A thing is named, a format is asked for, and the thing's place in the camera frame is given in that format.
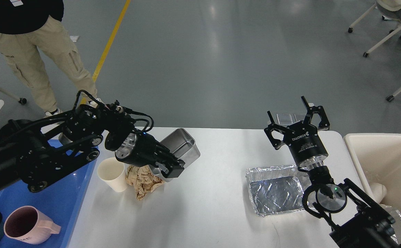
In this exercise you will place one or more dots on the cream plastic bin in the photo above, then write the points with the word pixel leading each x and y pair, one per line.
pixel 377 159

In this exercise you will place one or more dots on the clear floor plate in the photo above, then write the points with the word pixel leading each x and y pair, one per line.
pixel 284 119
pixel 300 116

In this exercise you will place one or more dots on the pink ceramic mug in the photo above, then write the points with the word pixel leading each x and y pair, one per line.
pixel 29 225

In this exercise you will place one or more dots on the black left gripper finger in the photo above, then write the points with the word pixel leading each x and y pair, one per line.
pixel 168 170
pixel 162 155

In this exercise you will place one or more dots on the clear floor plate left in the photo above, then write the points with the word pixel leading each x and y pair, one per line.
pixel 284 119

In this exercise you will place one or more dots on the blue plastic tray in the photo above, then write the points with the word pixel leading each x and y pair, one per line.
pixel 61 202

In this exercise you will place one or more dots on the person in khaki trousers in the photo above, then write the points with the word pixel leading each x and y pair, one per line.
pixel 28 27

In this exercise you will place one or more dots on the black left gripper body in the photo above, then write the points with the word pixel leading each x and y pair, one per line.
pixel 137 150

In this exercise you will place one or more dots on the clear floor plate right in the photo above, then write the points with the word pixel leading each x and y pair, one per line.
pixel 300 116

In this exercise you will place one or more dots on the crumpled brown paper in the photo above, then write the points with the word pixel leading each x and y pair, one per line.
pixel 142 180

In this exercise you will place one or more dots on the cream paper cup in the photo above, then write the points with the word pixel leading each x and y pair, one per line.
pixel 112 172

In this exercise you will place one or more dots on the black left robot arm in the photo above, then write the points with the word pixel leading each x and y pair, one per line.
pixel 42 152

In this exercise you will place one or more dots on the aluminium foil tray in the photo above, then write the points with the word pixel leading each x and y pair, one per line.
pixel 276 190

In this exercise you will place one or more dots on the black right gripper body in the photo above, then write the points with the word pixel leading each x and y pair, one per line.
pixel 304 144

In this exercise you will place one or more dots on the white office chair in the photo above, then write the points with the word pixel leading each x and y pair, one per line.
pixel 388 8

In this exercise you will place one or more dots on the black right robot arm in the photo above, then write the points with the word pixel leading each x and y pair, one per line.
pixel 355 219

